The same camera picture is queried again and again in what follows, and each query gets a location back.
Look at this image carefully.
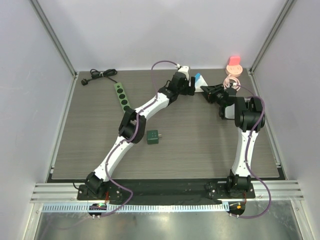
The white triangular socket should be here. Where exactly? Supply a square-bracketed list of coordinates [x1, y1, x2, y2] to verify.
[194, 73, 208, 93]

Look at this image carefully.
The pink round socket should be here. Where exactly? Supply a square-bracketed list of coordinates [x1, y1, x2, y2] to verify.
[225, 64, 243, 78]

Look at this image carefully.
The pink plug adapter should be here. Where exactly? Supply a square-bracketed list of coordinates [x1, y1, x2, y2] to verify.
[228, 55, 241, 66]

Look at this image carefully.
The dark green cube plug adapter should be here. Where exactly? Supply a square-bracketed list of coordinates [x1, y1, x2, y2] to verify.
[146, 130, 162, 145]

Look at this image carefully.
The green power strip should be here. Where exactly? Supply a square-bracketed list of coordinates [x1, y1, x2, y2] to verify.
[114, 82, 131, 112]

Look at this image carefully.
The blue plug adapter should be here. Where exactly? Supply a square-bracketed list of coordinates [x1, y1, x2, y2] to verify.
[195, 73, 204, 88]

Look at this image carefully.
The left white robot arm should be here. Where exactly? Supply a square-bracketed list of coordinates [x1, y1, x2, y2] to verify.
[85, 66, 195, 200]

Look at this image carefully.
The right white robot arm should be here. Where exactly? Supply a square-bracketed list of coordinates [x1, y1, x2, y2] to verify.
[200, 84, 265, 198]

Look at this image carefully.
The pink coiled cable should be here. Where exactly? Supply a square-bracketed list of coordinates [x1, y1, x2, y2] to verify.
[223, 75, 241, 89]

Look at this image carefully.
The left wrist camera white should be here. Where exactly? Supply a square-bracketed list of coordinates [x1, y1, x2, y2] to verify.
[175, 64, 190, 80]

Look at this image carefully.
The black power strip cable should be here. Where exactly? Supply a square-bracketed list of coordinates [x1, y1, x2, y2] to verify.
[81, 68, 119, 86]

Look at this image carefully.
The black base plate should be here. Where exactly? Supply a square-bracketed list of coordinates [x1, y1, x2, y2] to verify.
[76, 178, 256, 206]

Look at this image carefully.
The slotted cable duct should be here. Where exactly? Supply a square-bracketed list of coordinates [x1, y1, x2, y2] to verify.
[41, 202, 229, 214]

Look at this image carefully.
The aluminium front rail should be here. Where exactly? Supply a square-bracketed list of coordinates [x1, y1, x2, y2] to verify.
[30, 180, 304, 203]

